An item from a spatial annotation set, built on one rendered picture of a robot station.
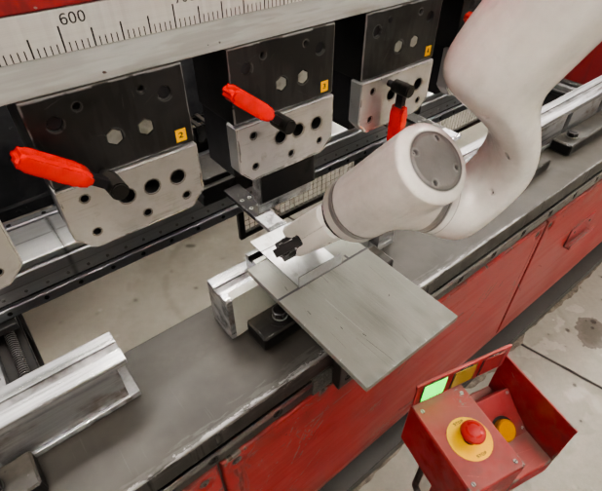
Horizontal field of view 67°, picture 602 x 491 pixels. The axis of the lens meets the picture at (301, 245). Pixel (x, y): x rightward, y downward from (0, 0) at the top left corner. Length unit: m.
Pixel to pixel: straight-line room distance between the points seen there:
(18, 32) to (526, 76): 0.38
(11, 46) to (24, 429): 0.47
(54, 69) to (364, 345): 0.46
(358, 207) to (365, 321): 0.21
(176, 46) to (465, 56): 0.26
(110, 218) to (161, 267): 1.72
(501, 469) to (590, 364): 1.31
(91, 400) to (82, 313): 1.44
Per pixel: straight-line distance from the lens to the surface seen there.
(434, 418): 0.85
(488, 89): 0.40
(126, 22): 0.46
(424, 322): 0.67
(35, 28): 0.44
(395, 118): 0.69
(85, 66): 0.46
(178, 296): 2.08
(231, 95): 0.48
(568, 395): 1.98
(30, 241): 0.91
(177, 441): 0.71
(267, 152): 0.58
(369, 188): 0.47
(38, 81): 0.45
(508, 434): 0.94
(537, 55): 0.39
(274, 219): 0.80
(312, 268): 0.71
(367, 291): 0.69
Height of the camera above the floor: 1.50
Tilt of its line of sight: 42 degrees down
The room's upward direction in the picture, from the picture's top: straight up
